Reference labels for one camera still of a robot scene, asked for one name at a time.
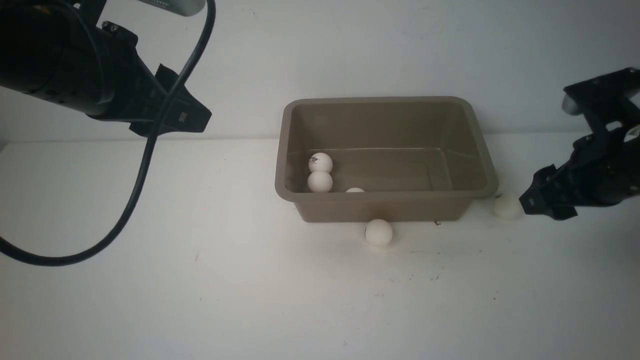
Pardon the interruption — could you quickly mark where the white ball with black mark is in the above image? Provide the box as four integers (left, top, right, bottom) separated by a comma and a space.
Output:
308, 152, 334, 173

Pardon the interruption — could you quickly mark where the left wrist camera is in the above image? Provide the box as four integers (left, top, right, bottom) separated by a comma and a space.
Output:
139, 0, 206, 18

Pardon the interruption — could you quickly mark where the black left camera cable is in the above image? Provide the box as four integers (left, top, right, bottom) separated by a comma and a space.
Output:
0, 0, 217, 267

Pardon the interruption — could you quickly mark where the white plain ping-pong ball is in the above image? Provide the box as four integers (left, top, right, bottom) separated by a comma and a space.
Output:
345, 187, 365, 193

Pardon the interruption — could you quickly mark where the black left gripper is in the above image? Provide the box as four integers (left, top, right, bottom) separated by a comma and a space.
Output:
91, 21, 211, 138

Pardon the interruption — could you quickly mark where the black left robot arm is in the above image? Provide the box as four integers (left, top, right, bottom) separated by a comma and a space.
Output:
1, 0, 211, 138

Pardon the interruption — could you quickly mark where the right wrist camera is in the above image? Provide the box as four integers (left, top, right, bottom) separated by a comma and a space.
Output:
561, 67, 640, 134

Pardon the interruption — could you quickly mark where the white ball right near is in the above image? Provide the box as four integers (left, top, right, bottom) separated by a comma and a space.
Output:
493, 193, 524, 221

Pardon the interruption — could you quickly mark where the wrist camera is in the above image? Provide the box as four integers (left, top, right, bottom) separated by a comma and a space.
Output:
139, 0, 206, 18
561, 67, 640, 134

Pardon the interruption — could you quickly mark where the tan plastic storage bin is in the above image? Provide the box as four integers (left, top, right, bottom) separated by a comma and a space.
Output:
274, 96, 499, 223

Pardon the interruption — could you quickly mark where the white ball front of bin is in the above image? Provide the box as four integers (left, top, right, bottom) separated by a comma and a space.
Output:
365, 219, 394, 248

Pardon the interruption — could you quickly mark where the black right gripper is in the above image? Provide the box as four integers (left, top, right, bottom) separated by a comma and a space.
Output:
519, 125, 640, 221

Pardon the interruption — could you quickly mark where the white ball with red logo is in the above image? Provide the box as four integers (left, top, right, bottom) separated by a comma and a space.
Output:
307, 171, 334, 193

